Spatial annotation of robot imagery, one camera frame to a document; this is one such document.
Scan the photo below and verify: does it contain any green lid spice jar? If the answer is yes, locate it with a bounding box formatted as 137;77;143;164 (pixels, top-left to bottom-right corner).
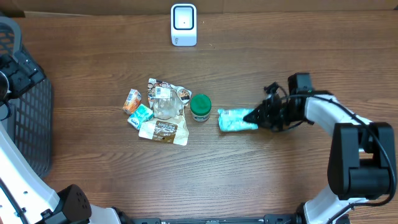
190;94;212;122

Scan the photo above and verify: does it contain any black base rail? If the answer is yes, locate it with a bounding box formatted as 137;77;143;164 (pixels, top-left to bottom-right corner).
131;214;303;224

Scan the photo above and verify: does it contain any mint green wipe packet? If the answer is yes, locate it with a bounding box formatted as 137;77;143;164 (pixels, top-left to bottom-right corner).
218;108;259;132

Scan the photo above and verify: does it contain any orange tissue pack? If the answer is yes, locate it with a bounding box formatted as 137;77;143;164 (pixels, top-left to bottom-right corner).
123;89;142;115

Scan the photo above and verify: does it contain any grey plastic mesh basket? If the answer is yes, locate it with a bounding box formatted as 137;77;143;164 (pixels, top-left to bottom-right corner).
1;16;53;178

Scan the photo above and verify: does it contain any white barcode scanner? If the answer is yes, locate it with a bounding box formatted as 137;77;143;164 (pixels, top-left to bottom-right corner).
170;3;198;47

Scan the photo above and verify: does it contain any brown white snack bag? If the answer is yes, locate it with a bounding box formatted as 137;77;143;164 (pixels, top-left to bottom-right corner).
139;78;192;146

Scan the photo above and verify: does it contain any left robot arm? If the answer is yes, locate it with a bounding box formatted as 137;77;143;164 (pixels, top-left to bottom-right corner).
1;50;132;223

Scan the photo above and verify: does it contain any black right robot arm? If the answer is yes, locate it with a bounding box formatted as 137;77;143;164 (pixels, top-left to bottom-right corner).
243;83;397;223

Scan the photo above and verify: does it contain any cream green packet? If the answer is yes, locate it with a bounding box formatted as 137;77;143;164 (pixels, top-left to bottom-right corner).
127;104;154;130

